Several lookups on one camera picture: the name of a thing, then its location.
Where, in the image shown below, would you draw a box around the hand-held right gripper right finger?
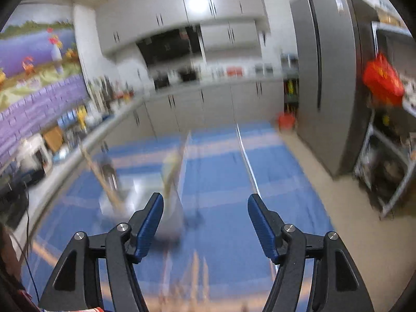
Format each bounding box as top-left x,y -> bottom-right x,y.
248,193 -> 375,312

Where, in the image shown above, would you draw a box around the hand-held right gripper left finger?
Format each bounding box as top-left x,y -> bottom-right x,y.
38,192 -> 165,312

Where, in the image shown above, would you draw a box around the white double utensil holder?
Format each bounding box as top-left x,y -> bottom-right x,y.
99,143 -> 189,236

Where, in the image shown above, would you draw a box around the bunch of wooden chopsticks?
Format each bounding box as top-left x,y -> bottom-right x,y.
80,132 -> 212,312

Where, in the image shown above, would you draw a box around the blue plaid tablecloth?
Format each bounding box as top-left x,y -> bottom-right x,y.
29,122 -> 335,312

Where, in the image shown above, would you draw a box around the red plastic bag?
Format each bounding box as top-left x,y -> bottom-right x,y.
277,112 -> 297,133

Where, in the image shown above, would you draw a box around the wooden cutting board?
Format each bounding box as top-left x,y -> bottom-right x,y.
42,127 -> 64,153

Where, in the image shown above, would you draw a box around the grey kitchen base cabinets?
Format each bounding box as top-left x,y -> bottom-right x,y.
19,75 -> 287,222

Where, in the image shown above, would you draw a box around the white rice cooker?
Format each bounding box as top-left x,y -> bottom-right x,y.
18,135 -> 53,173

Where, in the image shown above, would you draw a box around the black lidded pot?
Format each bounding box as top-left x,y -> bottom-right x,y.
153,71 -> 170,89

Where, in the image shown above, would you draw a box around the white metal shelf rack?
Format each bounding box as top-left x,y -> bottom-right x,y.
354,21 -> 416,220

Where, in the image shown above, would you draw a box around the group of sauce bottles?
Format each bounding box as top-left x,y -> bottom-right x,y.
284,78 -> 299,105

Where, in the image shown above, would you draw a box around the black wok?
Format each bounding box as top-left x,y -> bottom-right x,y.
178,68 -> 199,82

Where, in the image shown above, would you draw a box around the grey double-door refrigerator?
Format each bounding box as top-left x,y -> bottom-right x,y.
289,0 -> 374,178

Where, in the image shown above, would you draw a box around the metal steamer pot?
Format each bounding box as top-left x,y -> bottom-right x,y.
281,54 -> 298,75

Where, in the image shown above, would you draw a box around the black range hood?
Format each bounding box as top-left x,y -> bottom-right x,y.
136,28 -> 205,69

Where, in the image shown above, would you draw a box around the red gift bag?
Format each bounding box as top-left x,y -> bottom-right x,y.
362,54 -> 405,106

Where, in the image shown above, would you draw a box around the landscape wall poster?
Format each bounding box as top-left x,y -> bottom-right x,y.
0,19 -> 93,170

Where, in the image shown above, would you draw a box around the grey wall cabinets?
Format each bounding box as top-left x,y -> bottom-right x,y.
96,0 -> 270,57

